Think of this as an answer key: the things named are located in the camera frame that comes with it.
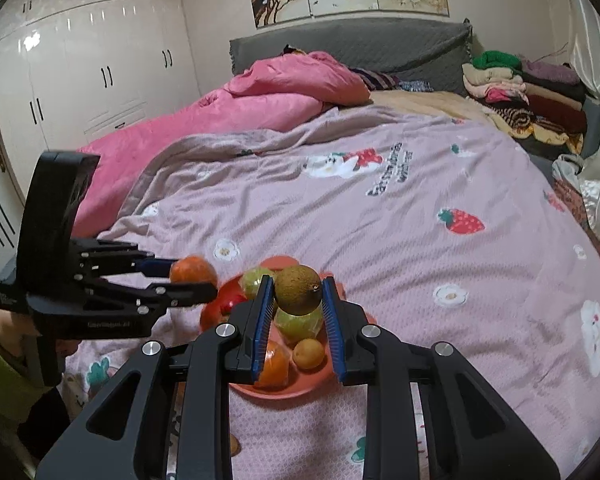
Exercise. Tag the dark patterned cloth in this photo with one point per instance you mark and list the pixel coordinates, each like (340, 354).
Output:
(380, 79)

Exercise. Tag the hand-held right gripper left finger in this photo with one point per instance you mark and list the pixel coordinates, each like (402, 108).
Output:
(262, 335)

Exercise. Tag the person's left forearm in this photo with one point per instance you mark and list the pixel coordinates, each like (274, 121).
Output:
(5, 385)

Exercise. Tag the white door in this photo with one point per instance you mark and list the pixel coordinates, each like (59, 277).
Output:
(0, 200)

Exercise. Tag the small green fruit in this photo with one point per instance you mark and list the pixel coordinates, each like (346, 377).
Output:
(254, 280)

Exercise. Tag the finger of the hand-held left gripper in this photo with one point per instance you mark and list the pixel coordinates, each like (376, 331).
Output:
(190, 294)
(155, 266)

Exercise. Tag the lilac printed blanket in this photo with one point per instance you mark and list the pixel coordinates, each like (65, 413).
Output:
(430, 270)

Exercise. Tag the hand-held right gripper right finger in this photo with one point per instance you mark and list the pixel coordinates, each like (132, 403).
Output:
(332, 340)

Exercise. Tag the round brown fruit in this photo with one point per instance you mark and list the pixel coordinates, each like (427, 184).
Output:
(308, 353)
(297, 290)
(235, 444)

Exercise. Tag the stack of folded clothes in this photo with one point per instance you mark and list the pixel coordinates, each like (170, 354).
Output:
(545, 105)

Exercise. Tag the person's left hand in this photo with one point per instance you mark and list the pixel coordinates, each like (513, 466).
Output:
(5, 325)

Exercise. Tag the coral red plate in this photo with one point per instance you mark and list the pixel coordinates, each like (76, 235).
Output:
(300, 385)

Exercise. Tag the red cherry tomato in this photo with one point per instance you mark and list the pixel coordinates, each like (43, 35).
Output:
(217, 312)

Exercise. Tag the large green fruit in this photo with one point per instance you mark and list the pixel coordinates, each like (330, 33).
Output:
(297, 327)

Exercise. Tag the plastic orange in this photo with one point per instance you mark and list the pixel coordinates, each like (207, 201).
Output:
(275, 365)
(195, 270)

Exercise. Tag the grey quilted headboard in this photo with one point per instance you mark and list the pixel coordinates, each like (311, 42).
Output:
(405, 45)

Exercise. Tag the pink quilt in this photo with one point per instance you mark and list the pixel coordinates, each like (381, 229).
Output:
(205, 125)

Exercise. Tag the white wardrobe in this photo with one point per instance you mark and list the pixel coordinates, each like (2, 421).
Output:
(105, 25)

